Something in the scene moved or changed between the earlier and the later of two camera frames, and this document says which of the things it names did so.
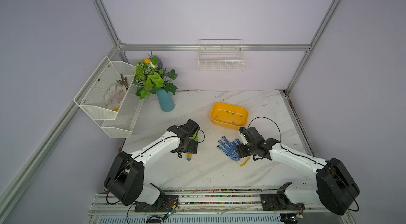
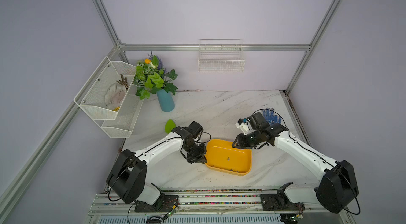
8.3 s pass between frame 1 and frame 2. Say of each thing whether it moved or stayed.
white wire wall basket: stayed
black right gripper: moved
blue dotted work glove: moved
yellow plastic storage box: moved
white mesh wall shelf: stayed
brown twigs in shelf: stayed
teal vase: stayed
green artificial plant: stayed
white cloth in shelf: stayed
